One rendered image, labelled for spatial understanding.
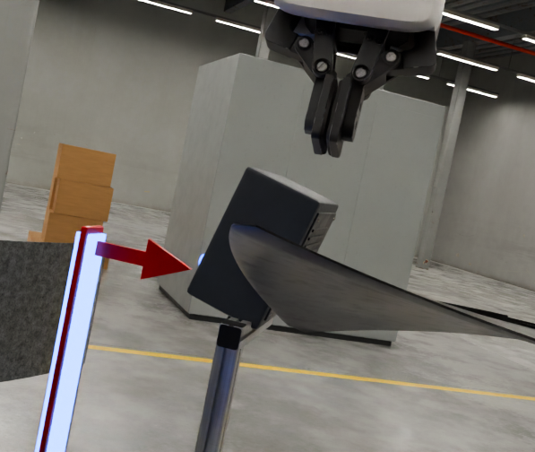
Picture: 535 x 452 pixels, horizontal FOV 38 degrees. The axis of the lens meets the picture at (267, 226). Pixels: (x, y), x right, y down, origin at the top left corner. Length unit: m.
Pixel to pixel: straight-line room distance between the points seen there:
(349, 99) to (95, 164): 7.94
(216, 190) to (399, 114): 1.80
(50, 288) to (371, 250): 4.95
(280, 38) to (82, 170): 7.89
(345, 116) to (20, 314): 1.89
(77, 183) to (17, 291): 6.14
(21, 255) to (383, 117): 5.11
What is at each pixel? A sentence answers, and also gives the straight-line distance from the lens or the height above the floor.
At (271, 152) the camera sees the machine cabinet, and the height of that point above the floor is 1.51.
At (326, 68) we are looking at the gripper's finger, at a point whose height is 1.31.
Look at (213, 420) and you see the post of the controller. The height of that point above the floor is 0.93.
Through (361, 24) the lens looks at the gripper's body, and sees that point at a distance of 0.47.
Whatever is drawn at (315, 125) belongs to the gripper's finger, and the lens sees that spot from 0.45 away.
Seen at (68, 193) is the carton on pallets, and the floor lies 0.73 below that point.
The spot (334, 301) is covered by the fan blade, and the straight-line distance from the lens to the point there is 0.47.
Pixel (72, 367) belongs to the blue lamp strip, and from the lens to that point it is 0.47.
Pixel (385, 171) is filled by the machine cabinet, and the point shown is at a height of 1.56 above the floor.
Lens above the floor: 1.24
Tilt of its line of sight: 3 degrees down
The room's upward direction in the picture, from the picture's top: 11 degrees clockwise
